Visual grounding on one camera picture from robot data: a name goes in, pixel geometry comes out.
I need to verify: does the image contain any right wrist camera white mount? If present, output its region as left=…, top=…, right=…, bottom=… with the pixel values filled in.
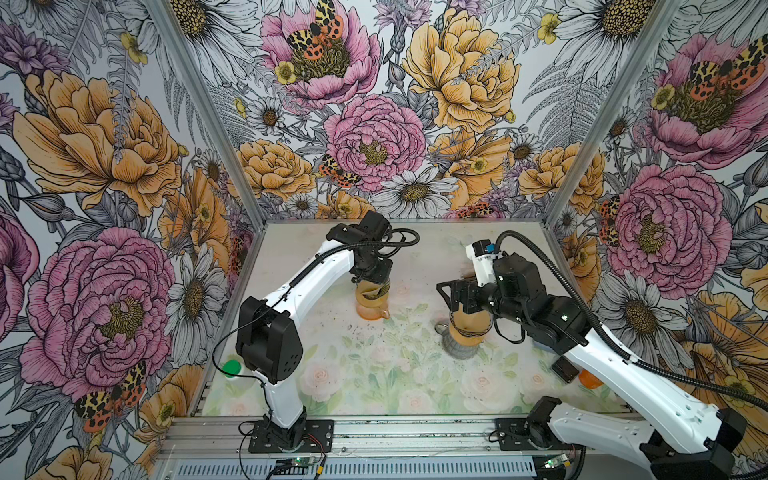
left=466, top=239, right=498, bottom=287

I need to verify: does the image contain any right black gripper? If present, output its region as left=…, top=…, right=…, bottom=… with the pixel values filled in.
left=436, top=277, right=529, bottom=325

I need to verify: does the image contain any aluminium rail frame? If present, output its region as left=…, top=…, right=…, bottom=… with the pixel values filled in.
left=149, top=413, right=679, bottom=480

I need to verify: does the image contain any wooden ring holder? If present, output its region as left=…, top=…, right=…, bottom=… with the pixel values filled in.
left=355, top=291, right=389, bottom=310
left=449, top=327, right=485, bottom=347

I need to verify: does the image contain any wooden ring holder front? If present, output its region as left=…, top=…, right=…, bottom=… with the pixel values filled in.
left=449, top=327, right=485, bottom=347

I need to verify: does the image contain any green lid bottle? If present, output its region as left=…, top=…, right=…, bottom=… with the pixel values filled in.
left=220, top=359, right=243, bottom=378

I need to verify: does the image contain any clear grey glass carafe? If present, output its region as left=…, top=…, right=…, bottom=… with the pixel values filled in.
left=435, top=323, right=479, bottom=360

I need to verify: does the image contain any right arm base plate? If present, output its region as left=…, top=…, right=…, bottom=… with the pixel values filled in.
left=488, top=417, right=555, bottom=451

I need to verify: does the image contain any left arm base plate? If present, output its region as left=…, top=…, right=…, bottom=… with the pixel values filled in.
left=247, top=419, right=335, bottom=454

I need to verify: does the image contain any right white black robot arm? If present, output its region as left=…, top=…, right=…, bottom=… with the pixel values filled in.
left=436, top=253, right=746, bottom=479

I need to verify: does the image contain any orange lid bottle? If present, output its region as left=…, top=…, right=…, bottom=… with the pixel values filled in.
left=578, top=370, right=603, bottom=390

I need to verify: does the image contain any orange glass carafe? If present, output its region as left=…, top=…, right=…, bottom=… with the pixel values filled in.
left=355, top=301, right=390, bottom=321

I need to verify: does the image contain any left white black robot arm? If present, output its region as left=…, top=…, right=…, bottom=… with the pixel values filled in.
left=235, top=211, right=393, bottom=435

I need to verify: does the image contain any green circuit board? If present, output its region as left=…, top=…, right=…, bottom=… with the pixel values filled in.
left=543, top=453, right=571, bottom=469

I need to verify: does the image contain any small black box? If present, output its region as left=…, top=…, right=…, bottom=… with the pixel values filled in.
left=550, top=356, right=580, bottom=384

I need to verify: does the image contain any right black corrugated cable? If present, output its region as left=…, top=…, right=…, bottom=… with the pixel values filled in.
left=495, top=230, right=768, bottom=480

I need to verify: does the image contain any clear grey glass dripper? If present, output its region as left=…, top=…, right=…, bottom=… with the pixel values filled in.
left=448, top=308, right=494, bottom=340

